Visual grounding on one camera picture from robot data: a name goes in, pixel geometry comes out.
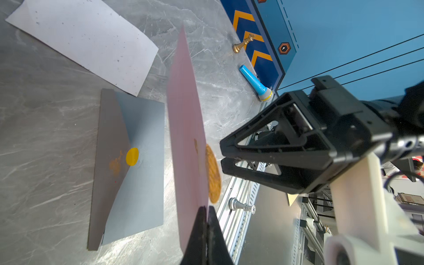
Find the aluminium front rail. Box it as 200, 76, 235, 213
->
217, 177, 259, 265

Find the plain white paper sheet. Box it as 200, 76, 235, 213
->
6, 0, 159, 96

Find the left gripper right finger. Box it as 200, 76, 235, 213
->
207, 206, 234, 265

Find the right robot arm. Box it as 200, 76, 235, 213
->
220, 76, 424, 194

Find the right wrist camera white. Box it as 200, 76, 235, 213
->
324, 153, 424, 265

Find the grey envelope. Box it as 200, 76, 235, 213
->
87, 89, 165, 251

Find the small brass chess piece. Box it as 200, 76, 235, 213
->
233, 33, 255, 54

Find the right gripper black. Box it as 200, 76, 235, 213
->
220, 76, 395, 194

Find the round gold sticker seal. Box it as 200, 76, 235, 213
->
206, 145, 222, 204

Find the silver knob on rail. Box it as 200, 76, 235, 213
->
229, 198, 256, 214

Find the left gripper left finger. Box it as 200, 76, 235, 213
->
181, 206, 208, 265

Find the purple envelope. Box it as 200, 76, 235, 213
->
167, 28, 209, 252

